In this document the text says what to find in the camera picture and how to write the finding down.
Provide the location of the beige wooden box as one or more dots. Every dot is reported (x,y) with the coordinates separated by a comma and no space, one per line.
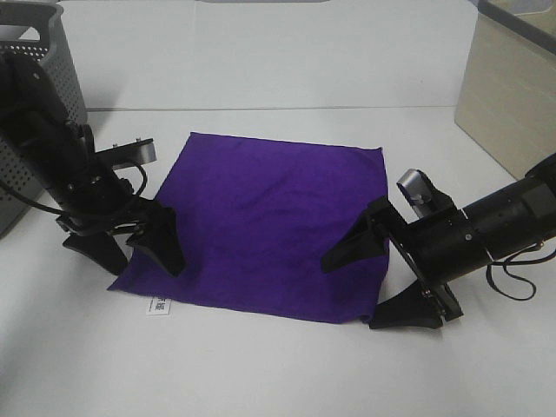
(507,97)

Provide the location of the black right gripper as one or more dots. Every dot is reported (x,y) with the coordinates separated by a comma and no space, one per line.
(438,248)

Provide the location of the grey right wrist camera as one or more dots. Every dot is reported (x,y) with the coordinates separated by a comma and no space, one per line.
(421,194)

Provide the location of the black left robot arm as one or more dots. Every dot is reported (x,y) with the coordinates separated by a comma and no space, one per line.
(36,125)

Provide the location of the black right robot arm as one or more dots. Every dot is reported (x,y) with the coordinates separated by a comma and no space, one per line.
(514,220)

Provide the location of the purple towel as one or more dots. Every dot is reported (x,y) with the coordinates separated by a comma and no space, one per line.
(254,217)

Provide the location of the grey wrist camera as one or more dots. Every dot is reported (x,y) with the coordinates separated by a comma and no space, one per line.
(141,151)
(421,194)

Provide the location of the white towel care label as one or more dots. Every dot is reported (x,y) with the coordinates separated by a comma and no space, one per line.
(158,306)

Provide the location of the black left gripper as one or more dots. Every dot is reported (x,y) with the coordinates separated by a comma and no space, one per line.
(93,199)

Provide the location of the grey perforated plastic basket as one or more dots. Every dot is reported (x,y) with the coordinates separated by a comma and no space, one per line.
(52,52)

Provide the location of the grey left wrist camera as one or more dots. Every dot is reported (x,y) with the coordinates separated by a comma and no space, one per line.
(141,151)

